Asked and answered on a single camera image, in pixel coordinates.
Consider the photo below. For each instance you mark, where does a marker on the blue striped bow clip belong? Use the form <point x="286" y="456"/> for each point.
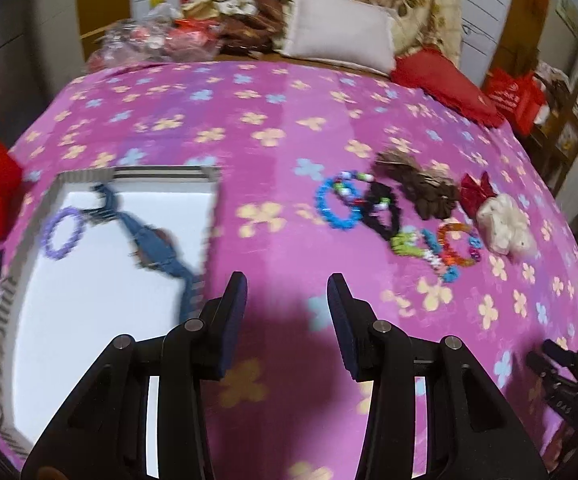
<point x="151" y="245"/>

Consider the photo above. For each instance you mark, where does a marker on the black scrunchie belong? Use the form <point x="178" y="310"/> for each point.
<point x="381" y="227"/>

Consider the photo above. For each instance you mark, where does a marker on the white box with striped rim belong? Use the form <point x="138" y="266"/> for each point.
<point x="94" y="335"/>

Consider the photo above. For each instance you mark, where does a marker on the clear plastic bags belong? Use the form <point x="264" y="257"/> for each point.
<point x="134" y="42"/>

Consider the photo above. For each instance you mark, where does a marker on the brown scrunchie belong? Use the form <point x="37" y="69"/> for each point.
<point x="431" y="197"/>

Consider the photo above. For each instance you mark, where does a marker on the red cushion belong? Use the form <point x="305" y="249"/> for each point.
<point x="444" y="85"/>

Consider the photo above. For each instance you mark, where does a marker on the red bow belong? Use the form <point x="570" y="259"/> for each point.
<point x="476" y="192"/>

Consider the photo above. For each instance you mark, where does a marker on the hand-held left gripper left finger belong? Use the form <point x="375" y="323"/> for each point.
<point x="237" y="310"/>

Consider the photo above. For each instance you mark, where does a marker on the leopard print bow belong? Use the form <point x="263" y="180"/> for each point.
<point x="394" y="162"/>

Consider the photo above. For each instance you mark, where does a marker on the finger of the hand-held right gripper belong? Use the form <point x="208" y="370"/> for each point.
<point x="566" y="395"/>
<point x="564" y="352"/>

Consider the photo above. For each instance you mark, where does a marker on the small red bag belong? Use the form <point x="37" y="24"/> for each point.
<point x="514" y="100"/>

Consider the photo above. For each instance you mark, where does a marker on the wooden chair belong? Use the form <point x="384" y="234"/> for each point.
<point x="569" y="125"/>

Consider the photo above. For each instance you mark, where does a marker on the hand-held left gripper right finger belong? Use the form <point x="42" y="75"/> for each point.
<point x="336" y="320"/>

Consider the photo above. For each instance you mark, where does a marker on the white pillow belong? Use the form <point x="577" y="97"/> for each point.
<point x="339" y="30"/>

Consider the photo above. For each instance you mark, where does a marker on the brown patterned cloth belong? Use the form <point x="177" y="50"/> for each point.
<point x="246" y="32"/>

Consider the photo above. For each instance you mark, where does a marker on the cream dotted scrunchie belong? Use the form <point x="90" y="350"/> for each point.
<point x="506" y="230"/>

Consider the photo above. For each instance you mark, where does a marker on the pink floral blanket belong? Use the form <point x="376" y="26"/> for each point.
<point x="269" y="110"/>

